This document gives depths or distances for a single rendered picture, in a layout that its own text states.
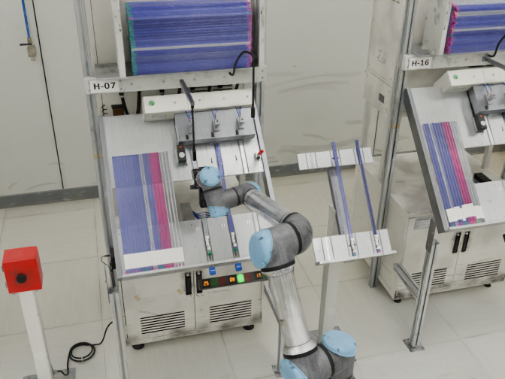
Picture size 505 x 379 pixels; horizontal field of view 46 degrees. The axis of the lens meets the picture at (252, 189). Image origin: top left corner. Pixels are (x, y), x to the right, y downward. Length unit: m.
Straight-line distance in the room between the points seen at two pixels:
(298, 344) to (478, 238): 1.70
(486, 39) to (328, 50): 1.59
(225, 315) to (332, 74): 2.13
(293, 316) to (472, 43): 1.66
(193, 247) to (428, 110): 1.32
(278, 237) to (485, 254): 1.86
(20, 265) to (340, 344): 1.29
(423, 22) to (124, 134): 1.53
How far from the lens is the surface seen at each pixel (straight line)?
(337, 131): 4.67
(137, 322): 3.01
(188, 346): 3.16
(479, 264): 3.57
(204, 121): 2.62
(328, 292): 2.88
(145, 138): 2.63
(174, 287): 2.91
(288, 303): 1.95
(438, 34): 2.96
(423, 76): 3.20
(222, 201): 2.22
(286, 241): 1.91
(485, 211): 2.97
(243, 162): 2.63
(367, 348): 3.20
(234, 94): 2.67
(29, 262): 2.54
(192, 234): 2.50
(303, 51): 4.34
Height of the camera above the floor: 2.18
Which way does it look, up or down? 29 degrees down
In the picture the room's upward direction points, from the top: 1 degrees clockwise
